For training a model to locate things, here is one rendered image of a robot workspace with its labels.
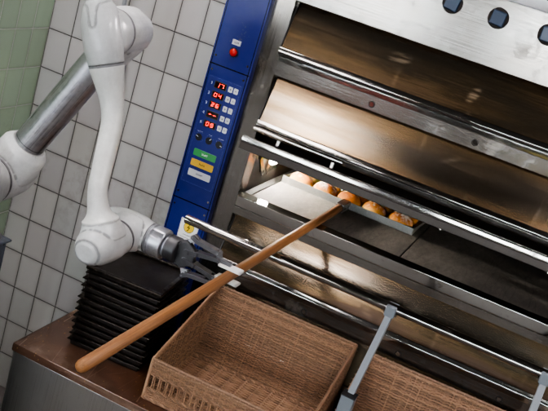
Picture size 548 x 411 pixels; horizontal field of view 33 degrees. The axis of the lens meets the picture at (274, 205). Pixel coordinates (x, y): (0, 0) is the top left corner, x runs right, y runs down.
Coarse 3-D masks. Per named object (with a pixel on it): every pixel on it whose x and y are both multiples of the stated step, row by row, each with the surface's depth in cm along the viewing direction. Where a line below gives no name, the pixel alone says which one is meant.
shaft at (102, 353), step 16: (336, 208) 339; (304, 224) 311; (288, 240) 293; (256, 256) 271; (224, 272) 253; (208, 288) 241; (176, 304) 226; (192, 304) 233; (144, 320) 214; (160, 320) 217; (128, 336) 205; (96, 352) 194; (112, 352) 198; (80, 368) 189
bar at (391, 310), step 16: (192, 224) 296; (208, 224) 295; (224, 240) 293; (240, 240) 291; (272, 256) 288; (304, 272) 285; (320, 272) 284; (336, 288) 282; (352, 288) 281; (384, 304) 278; (384, 320) 277; (416, 320) 275; (432, 320) 274; (448, 336) 272; (464, 336) 271; (368, 352) 271; (496, 352) 268; (528, 368) 265; (544, 368) 267; (352, 384) 267; (544, 384) 264; (352, 400) 263
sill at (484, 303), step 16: (256, 208) 328; (272, 208) 327; (288, 224) 325; (320, 224) 326; (320, 240) 322; (336, 240) 319; (352, 240) 320; (368, 256) 316; (384, 256) 314; (400, 272) 313; (416, 272) 311; (432, 272) 313; (432, 288) 310; (448, 288) 308; (464, 288) 308; (480, 304) 305; (496, 304) 304; (512, 304) 307; (512, 320) 303; (528, 320) 301; (544, 320) 301
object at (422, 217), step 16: (240, 144) 309; (272, 160) 306; (288, 160) 304; (320, 176) 301; (352, 192) 298; (368, 192) 297; (400, 208) 294; (432, 224) 291; (448, 224) 289; (480, 240) 286; (512, 256) 284; (528, 256) 282
